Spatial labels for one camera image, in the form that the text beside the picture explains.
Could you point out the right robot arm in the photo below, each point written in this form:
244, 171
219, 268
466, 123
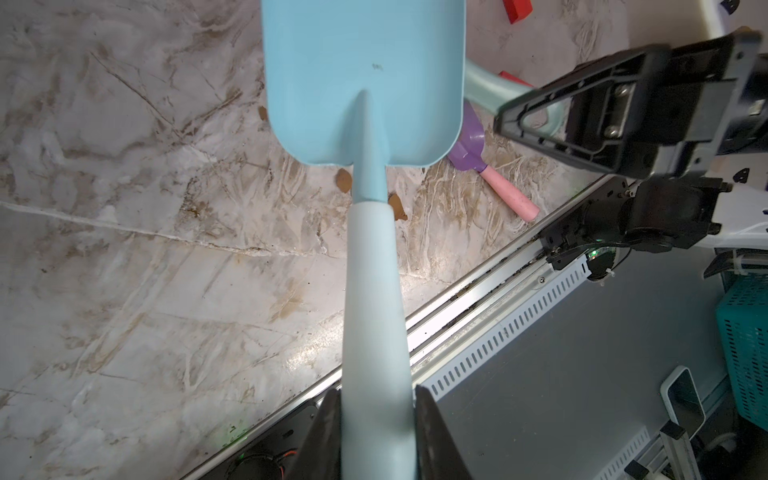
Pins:
662, 214

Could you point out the red block front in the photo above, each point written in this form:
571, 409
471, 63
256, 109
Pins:
509, 77

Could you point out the purple trowel pink handle front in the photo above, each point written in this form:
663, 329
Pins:
466, 155

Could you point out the teal plastic basket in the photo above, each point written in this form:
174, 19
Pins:
742, 321

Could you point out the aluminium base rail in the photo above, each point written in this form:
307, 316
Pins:
512, 290

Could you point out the red block near bucket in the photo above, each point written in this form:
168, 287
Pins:
517, 10

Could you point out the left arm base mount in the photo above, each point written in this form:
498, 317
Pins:
271, 454

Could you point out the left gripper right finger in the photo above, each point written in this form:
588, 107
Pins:
437, 455

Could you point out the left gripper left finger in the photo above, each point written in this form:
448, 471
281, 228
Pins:
319, 457

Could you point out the light blue trowel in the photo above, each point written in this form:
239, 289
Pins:
371, 85

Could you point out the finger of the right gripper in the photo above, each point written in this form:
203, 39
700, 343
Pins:
578, 119

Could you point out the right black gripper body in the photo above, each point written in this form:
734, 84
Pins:
667, 112

